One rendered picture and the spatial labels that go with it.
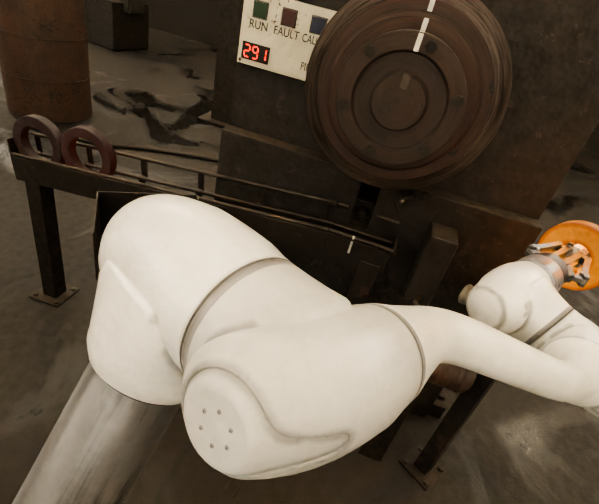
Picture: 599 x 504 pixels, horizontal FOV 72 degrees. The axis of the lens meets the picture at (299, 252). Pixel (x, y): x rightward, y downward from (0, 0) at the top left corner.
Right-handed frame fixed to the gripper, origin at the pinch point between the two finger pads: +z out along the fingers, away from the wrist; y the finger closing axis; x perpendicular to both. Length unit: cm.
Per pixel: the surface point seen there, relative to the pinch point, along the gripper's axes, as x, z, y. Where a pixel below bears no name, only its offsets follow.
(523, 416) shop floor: -95, 53, 10
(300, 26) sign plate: 27, -24, -79
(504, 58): 31.7, -6.6, -31.1
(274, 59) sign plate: 18, -27, -83
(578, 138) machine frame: 16.8, 21.0, -17.4
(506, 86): 26.6, -5.2, -28.8
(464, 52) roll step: 31, -15, -36
